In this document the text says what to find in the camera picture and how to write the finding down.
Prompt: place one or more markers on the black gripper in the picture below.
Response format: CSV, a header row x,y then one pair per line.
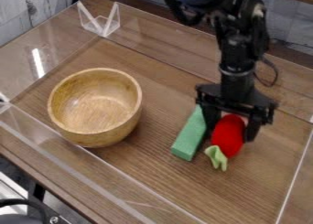
x,y
252,105

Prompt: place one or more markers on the red plush fruit green leaf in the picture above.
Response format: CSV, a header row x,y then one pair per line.
x,y
226,141

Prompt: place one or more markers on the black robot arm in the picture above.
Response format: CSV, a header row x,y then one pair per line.
x,y
240,24

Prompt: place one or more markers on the green rectangular block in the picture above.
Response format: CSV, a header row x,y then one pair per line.
x,y
190,136

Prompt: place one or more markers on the wooden bowl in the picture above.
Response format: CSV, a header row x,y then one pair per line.
x,y
95,106

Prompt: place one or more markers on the black metal table leg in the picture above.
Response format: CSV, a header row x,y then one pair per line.
x,y
36,190

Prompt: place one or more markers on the clear acrylic corner bracket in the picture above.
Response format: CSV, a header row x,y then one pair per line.
x,y
101,25

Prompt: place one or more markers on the clear acrylic tray wall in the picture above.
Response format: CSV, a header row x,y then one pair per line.
x,y
111,197

